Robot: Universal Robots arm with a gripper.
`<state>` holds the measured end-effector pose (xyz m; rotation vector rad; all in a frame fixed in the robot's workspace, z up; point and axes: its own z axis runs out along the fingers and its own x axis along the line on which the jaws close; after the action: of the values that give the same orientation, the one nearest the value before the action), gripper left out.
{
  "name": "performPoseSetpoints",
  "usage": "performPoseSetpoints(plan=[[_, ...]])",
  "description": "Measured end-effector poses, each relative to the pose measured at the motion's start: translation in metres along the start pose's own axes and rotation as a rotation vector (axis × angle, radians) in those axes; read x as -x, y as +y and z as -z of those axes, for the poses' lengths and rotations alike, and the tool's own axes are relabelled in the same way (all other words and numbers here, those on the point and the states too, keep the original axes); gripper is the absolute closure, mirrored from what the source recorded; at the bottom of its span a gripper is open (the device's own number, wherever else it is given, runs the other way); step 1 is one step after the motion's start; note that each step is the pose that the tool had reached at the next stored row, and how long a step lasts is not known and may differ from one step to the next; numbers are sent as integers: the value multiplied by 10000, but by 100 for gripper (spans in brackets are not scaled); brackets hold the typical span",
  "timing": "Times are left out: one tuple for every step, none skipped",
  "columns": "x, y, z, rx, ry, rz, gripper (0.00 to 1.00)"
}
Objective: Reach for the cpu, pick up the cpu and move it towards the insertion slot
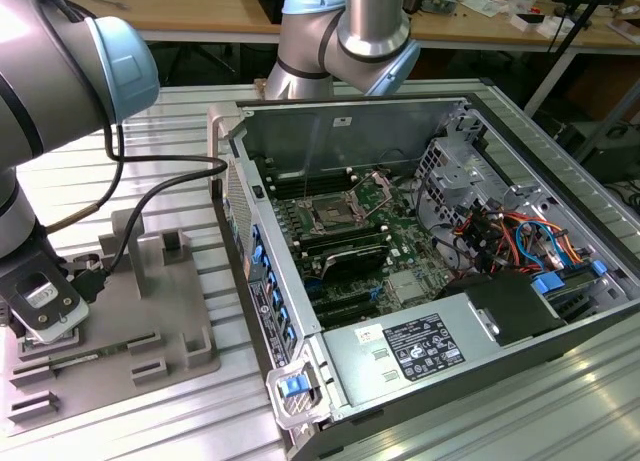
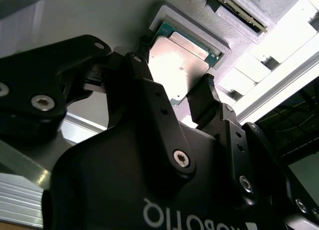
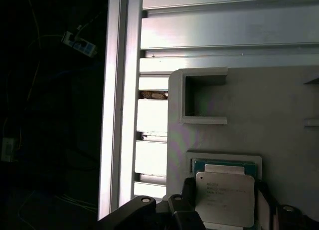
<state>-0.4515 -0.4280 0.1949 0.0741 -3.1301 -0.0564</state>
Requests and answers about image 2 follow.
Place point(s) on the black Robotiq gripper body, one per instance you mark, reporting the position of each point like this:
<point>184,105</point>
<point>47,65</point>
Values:
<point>112,177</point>

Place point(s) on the silver CPU with green edge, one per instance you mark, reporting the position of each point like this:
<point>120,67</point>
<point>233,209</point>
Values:
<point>179,65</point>

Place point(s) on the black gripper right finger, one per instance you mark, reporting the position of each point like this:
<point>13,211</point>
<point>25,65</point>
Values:
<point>236,152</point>

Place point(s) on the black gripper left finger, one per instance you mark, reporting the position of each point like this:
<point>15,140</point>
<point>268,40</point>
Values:
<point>37,77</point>

